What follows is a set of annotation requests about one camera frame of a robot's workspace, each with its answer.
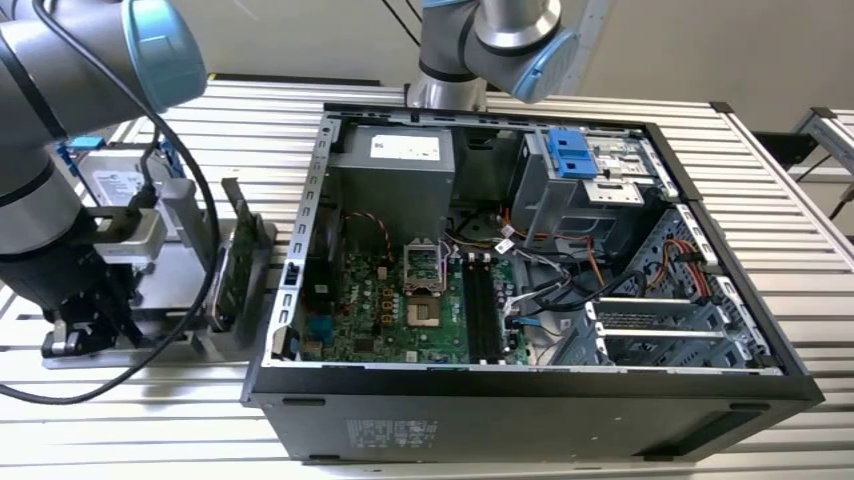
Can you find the green graphics card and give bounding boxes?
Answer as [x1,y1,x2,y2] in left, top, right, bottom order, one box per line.
[203,176,263,332]

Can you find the grey parts rack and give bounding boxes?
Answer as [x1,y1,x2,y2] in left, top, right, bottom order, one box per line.
[43,178,279,369]

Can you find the RAM slot white clips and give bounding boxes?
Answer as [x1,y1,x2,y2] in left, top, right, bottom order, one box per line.
[487,255,506,364]
[471,255,487,364]

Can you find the metal slat side table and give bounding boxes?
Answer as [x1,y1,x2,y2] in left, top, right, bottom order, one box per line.
[786,106,854,182]

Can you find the grey power supply unit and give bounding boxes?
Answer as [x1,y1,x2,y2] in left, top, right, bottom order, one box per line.
[330,124,461,236]

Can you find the blue plastic drive bracket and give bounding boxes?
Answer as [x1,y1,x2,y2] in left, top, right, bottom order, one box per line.
[545,128,597,180]

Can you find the white perforated rail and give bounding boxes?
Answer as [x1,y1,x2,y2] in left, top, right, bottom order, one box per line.
[563,0,617,97]

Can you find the orange yellow power wires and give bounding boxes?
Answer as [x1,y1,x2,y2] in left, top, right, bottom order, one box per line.
[505,209,608,290]
[641,238,714,307]

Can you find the silver disk bay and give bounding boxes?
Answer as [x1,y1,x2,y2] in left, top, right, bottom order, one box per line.
[585,296,736,367]

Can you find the hard disk in blue carrier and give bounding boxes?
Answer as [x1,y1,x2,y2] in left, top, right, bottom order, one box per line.
[56,134,186,241]

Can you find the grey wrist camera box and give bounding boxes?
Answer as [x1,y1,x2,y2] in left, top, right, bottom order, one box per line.
[91,208,167,265]

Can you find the black PC case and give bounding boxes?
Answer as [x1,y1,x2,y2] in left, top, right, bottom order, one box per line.
[239,102,828,464]

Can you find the CPU socket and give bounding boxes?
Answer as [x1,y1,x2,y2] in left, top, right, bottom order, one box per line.
[406,296,449,330]

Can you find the silver drive cage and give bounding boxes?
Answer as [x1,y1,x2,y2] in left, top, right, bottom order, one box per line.
[513,127,677,251]

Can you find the black case fan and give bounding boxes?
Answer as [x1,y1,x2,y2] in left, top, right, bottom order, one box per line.
[303,197,346,304]

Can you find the RAM slot black clips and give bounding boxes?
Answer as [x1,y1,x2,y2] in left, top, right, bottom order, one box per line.
[479,255,497,364]
[463,255,479,364]

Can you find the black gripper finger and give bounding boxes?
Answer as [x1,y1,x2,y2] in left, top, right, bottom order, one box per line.
[40,299,102,357]
[98,267,147,351]

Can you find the red black fan wire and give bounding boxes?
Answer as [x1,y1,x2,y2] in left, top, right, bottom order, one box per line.
[342,211,395,264]

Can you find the black round data cable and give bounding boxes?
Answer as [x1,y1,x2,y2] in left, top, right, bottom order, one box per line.
[526,249,646,321]

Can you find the metal socket cover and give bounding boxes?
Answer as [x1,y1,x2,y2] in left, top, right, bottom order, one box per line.
[402,242,447,294]

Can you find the green motherboard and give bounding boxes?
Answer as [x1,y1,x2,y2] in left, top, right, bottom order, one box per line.
[299,244,535,366]

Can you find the blue rear port block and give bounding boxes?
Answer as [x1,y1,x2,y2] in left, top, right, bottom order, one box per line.
[305,313,337,351]

